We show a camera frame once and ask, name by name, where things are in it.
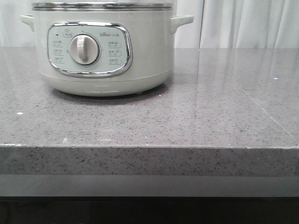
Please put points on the glass pot lid steel rim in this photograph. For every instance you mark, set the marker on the glass pot lid steel rim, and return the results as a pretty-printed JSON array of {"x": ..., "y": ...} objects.
[{"x": 117, "y": 5}]

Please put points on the pale green electric cooking pot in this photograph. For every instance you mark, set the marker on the pale green electric cooking pot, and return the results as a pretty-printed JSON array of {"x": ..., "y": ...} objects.
[{"x": 136, "y": 49}]

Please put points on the grey round control knob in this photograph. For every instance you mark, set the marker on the grey round control knob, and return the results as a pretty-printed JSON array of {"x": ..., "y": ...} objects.
[{"x": 84, "y": 49}]

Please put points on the white curtain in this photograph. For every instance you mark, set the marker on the white curtain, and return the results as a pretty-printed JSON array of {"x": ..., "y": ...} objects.
[{"x": 217, "y": 23}]

